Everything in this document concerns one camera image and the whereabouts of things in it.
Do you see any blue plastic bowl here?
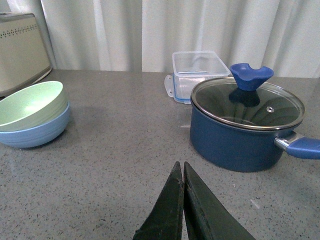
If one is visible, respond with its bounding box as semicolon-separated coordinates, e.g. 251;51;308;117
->
0;102;71;148

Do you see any glass pot lid blue knob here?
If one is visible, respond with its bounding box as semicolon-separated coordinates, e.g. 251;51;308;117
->
190;63;305;131

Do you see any clear container lid blue seal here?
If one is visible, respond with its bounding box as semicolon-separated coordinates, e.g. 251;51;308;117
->
164;73;205;104

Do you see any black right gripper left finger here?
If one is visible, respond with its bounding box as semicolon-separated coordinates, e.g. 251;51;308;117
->
133;161;184;240

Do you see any clear plastic food container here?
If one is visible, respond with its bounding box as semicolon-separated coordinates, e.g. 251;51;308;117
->
172;50;231;81

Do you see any green plastic bowl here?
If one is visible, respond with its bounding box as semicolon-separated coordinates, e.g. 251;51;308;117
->
0;81;68;132

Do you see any blue saucepan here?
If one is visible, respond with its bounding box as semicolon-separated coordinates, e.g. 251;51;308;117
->
190;105;320;173

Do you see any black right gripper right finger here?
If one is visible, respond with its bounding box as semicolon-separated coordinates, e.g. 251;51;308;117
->
183;162;254;240

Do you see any cream two-slot toaster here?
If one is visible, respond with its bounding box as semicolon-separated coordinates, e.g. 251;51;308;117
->
0;12;52;97

